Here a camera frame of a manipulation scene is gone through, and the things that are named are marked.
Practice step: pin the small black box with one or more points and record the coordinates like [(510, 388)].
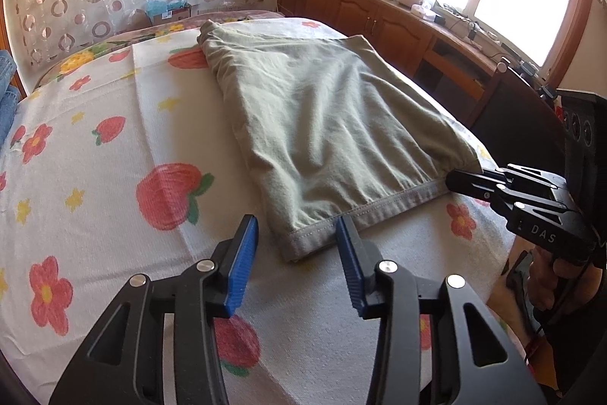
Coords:
[(441, 19)]

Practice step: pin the grey-green pants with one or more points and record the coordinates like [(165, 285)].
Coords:
[(341, 125)]

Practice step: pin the person's right hand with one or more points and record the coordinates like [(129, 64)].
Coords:
[(543, 286)]

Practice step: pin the folded blue jeans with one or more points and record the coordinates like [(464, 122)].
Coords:
[(7, 115), (5, 68)]

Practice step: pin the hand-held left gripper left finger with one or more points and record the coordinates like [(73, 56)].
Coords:
[(242, 262)]

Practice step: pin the white strawberry flower sheet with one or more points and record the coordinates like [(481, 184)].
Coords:
[(118, 139)]

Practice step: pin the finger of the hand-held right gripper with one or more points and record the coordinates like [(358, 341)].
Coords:
[(469, 186), (526, 172)]

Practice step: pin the cardboard box with blue bags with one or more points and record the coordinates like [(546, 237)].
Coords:
[(173, 13)]

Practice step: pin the white tissue box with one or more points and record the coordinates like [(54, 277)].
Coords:
[(422, 11)]

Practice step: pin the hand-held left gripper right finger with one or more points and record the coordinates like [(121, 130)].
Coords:
[(351, 262)]

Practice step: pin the black chair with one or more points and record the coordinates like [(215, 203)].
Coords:
[(517, 115)]

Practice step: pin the wooden side cabinet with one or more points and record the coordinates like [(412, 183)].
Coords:
[(360, 13)]

